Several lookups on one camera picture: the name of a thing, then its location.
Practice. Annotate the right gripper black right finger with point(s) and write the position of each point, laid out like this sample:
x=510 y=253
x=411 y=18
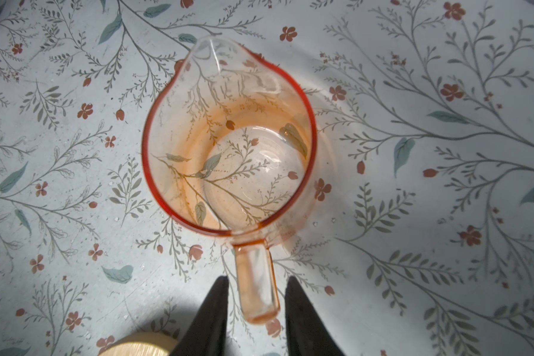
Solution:
x=305 y=331

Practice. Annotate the amber glass carafe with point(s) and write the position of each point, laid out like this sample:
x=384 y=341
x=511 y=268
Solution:
x=229 y=150

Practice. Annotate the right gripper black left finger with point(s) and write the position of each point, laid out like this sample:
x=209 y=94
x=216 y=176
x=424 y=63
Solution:
x=207 y=333

